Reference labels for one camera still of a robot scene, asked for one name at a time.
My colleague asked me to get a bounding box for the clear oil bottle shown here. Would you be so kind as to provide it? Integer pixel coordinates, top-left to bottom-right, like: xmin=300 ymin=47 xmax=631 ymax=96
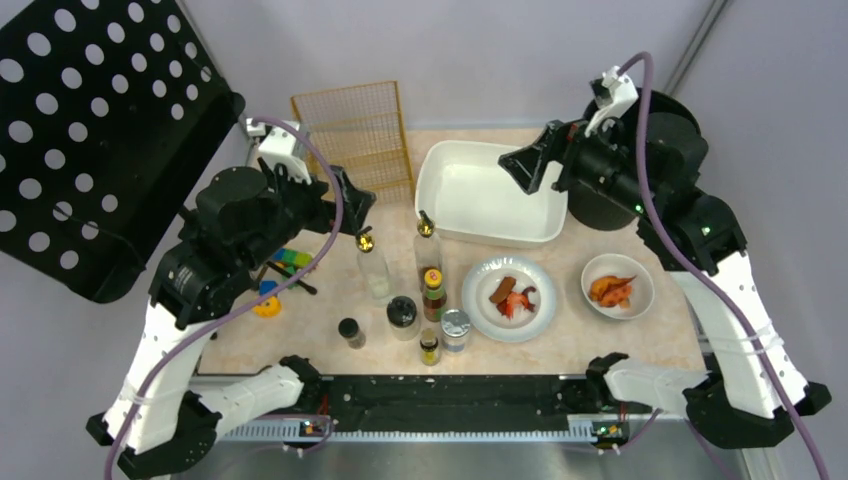
xmin=355 ymin=226 xmax=392 ymax=300

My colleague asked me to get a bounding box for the oil bottle with dark liquid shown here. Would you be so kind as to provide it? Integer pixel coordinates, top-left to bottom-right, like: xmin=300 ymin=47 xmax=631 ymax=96
xmin=413 ymin=210 xmax=444 ymax=291

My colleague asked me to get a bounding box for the black lid glass jar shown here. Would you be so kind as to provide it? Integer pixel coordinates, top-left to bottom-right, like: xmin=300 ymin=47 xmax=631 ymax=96
xmin=386 ymin=295 xmax=420 ymax=341

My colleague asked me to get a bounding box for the sauce bottle yellow cap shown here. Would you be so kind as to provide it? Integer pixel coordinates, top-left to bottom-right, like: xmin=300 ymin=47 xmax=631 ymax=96
xmin=422 ymin=268 xmax=447 ymax=323

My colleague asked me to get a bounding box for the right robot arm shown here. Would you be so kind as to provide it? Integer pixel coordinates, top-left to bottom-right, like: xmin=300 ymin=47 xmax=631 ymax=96
xmin=498 ymin=112 xmax=832 ymax=449

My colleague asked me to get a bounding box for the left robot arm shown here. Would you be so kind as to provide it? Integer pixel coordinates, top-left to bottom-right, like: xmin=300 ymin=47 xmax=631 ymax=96
xmin=86 ymin=165 xmax=377 ymax=479

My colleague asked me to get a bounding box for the black trash bin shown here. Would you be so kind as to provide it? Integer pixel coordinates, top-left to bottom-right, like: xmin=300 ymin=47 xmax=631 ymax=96
xmin=568 ymin=91 xmax=708 ymax=231

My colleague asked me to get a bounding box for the colourful toy block stack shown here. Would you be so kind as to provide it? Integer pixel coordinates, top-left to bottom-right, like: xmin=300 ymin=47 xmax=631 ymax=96
xmin=271 ymin=248 xmax=314 ymax=279

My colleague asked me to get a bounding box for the white rectangular basin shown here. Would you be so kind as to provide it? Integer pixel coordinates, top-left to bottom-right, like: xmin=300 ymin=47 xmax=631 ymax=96
xmin=415 ymin=140 xmax=568 ymax=249

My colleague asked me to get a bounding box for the black tripod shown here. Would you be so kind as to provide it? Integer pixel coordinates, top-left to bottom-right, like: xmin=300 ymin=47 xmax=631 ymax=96
xmin=254 ymin=260 xmax=319 ymax=296

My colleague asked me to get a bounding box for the blue toy block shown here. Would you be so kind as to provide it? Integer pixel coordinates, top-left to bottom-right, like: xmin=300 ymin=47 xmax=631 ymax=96
xmin=258 ymin=280 xmax=278 ymax=296

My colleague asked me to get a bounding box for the yellow smiley toy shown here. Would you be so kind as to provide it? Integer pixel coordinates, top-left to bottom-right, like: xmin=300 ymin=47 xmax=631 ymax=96
xmin=252 ymin=296 xmax=282 ymax=318

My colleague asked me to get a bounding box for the white bowl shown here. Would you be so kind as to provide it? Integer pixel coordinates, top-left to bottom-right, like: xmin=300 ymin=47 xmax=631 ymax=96
xmin=580 ymin=253 xmax=655 ymax=320

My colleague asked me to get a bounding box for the brown food piece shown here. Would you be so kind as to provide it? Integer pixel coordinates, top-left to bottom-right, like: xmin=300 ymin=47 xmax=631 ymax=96
xmin=489 ymin=276 xmax=517 ymax=305

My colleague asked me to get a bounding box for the orange shrimp in bowl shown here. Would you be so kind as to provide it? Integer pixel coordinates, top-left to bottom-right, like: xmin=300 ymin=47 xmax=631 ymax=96
xmin=588 ymin=276 xmax=636 ymax=309

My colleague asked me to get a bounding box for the small black cap jar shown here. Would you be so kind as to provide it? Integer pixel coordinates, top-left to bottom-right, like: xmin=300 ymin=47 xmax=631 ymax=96
xmin=338 ymin=318 xmax=366 ymax=349

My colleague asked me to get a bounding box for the white plate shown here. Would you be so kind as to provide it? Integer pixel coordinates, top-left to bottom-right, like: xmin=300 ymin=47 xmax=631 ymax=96
xmin=461 ymin=256 xmax=558 ymax=343

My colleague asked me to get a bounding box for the red crab toy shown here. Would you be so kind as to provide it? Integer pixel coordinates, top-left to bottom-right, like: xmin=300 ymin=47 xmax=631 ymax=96
xmin=496 ymin=286 xmax=537 ymax=320

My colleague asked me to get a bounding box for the small yellow spice jar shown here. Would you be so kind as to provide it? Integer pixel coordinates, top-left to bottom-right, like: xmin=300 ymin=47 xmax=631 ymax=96
xmin=419 ymin=328 xmax=441 ymax=366

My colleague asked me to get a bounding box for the black perforated panel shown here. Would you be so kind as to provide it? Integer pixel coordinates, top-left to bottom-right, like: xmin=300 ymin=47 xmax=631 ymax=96
xmin=1 ymin=1 xmax=245 ymax=303

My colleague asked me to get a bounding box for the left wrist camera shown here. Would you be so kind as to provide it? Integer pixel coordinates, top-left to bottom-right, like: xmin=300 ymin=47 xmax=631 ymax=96
xmin=245 ymin=118 xmax=312 ymax=184

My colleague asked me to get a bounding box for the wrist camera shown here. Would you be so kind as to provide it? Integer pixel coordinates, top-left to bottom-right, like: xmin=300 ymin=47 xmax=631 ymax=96
xmin=245 ymin=118 xmax=312 ymax=184
xmin=585 ymin=66 xmax=639 ymax=137

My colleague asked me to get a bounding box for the gold wire rack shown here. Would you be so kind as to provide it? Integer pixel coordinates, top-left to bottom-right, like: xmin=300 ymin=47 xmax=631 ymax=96
xmin=290 ymin=80 xmax=414 ymax=203

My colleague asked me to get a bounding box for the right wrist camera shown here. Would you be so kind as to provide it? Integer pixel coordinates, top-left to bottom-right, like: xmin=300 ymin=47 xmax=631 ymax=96
xmin=585 ymin=66 xmax=639 ymax=137

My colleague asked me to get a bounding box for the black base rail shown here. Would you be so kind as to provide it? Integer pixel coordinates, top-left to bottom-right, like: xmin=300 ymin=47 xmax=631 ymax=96
xmin=295 ymin=375 xmax=601 ymax=434

